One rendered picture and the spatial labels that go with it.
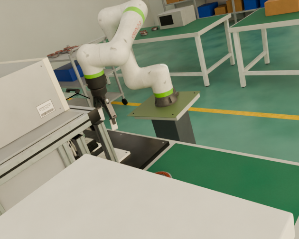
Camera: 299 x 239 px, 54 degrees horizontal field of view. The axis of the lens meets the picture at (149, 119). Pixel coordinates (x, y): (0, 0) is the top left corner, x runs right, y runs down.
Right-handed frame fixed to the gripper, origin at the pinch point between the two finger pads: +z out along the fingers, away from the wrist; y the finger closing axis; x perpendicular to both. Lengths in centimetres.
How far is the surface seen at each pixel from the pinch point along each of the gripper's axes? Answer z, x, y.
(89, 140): -3.8, 15.4, -13.3
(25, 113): -30, 36, -22
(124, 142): 11.8, -3.8, -4.6
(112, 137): 13.3, -3.0, 6.9
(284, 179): 4, -24, -80
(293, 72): 68, -235, 42
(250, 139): 87, -130, 15
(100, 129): -16.8, 15.3, -31.0
